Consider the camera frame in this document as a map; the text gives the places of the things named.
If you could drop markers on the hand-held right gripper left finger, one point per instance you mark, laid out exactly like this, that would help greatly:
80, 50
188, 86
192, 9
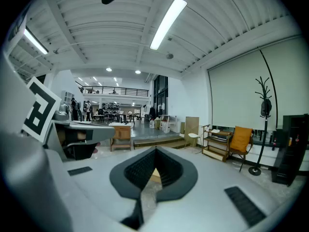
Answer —
108, 158

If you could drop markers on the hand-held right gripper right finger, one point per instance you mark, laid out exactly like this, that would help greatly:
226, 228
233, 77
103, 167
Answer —
212, 182

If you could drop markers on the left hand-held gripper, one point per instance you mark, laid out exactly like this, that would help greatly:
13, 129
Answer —
38, 105

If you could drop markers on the person's left hand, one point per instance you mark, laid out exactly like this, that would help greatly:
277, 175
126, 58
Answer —
81, 135

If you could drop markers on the wooden cabinet white top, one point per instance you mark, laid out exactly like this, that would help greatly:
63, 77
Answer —
122, 132

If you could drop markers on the long dark table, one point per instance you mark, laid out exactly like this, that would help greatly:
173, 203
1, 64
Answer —
113, 115

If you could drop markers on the cluttered storage shelf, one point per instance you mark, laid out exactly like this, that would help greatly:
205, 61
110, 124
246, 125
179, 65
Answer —
111, 107

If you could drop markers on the wooden armchair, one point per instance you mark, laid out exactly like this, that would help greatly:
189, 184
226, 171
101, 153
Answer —
242, 153

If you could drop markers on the black coat rack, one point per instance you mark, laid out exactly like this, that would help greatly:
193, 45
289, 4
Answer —
254, 171

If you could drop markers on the low wooden shelf rack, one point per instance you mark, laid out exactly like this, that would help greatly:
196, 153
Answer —
217, 139

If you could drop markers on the black mezzanine railing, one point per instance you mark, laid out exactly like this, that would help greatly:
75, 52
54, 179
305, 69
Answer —
116, 87

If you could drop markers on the white plastic jug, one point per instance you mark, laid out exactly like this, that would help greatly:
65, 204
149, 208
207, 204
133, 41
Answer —
152, 124

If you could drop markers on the flat cardboard piece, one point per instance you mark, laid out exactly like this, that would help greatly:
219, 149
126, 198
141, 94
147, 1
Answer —
155, 176

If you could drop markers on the orange cushion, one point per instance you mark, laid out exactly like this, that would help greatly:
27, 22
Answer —
240, 139

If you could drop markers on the white flat item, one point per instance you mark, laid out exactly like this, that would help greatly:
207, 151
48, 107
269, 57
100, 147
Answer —
214, 131

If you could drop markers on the black hanging coat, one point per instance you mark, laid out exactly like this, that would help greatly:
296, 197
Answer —
152, 112

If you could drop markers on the row of distant ceiling lights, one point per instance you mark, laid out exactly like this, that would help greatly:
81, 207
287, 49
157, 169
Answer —
95, 78

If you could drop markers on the tall cardboard board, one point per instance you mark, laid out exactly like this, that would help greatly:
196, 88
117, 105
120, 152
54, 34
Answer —
192, 127

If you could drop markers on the small cardboard board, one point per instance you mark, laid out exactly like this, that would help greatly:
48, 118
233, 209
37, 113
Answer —
182, 127

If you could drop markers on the round ceiling downlight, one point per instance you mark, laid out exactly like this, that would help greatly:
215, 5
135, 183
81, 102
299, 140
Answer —
108, 69
137, 71

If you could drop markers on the white side table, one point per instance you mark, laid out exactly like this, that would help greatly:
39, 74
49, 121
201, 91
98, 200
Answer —
169, 116

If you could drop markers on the black framed glass door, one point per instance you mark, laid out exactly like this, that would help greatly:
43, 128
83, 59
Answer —
160, 93

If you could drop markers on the black shelf unit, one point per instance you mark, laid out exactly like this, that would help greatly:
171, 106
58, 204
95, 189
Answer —
281, 165

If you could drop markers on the dark glass bottle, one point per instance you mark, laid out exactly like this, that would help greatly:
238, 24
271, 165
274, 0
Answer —
274, 144

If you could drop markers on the yellow bottle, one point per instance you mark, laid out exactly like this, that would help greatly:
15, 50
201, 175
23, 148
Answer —
290, 141

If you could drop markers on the white roller blind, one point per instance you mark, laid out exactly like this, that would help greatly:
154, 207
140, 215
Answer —
287, 81
231, 93

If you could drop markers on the dark grey hanging bag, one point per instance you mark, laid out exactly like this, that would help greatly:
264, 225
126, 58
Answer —
266, 107

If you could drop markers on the white ceiling pipe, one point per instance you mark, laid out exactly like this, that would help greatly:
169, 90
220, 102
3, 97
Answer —
56, 51

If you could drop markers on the red bottle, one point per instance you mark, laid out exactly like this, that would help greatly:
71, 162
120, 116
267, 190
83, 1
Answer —
297, 138

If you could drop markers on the round grey ceiling fixture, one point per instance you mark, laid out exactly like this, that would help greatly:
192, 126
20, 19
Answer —
169, 56

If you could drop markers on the long ceiling tube light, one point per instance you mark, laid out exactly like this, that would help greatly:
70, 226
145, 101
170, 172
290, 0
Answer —
36, 42
169, 23

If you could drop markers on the white wall cabinet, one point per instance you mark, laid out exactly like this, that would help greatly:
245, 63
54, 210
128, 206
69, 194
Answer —
67, 97

